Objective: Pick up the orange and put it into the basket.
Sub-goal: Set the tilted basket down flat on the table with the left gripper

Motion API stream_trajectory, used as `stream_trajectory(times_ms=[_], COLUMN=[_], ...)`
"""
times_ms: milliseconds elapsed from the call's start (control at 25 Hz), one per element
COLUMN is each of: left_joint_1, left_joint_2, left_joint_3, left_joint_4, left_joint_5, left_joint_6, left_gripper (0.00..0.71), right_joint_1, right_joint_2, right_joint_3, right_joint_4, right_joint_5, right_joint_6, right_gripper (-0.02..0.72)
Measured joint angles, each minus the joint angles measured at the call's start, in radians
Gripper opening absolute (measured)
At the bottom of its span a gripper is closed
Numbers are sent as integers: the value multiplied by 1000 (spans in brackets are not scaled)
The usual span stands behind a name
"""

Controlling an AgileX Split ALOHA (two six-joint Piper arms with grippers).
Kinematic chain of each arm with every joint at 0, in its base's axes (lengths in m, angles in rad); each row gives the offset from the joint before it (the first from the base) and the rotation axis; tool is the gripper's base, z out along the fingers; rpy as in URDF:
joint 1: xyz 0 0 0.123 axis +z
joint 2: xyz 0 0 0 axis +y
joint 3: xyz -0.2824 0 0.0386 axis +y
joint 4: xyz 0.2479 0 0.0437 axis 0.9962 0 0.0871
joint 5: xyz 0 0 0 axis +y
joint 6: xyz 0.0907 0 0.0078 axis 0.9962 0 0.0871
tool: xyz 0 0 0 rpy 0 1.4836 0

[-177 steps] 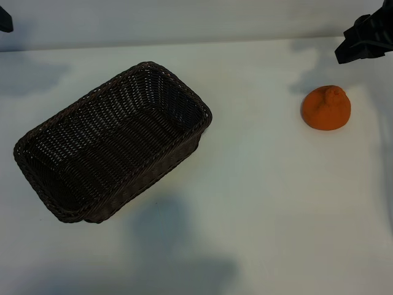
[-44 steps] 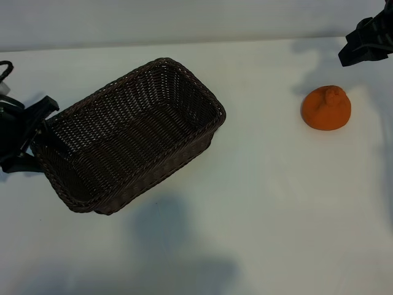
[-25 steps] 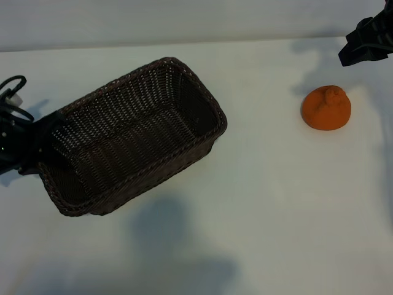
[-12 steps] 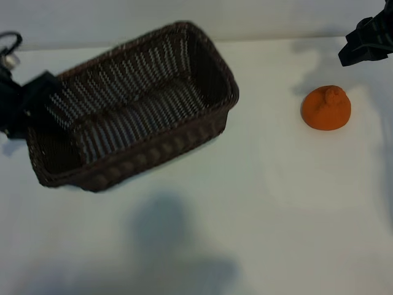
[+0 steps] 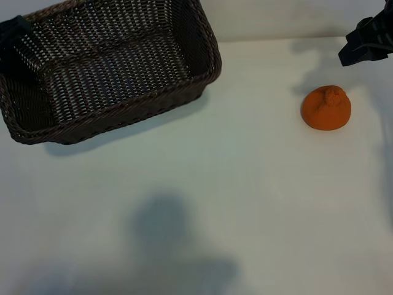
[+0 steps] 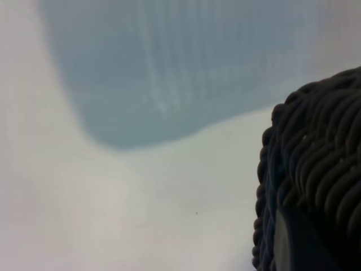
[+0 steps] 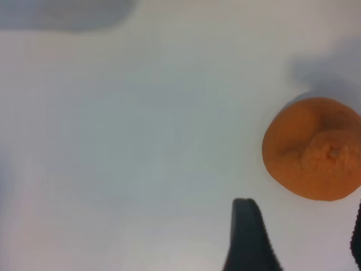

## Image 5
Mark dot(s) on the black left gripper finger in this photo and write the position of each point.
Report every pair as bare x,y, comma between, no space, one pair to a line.
15,27

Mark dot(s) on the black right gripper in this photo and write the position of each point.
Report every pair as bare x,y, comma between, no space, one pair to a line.
385,27

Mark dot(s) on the orange with knobby stem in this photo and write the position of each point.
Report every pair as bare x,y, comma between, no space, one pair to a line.
325,110

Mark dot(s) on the dark brown wicker basket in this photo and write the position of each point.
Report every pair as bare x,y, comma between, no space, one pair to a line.
116,61

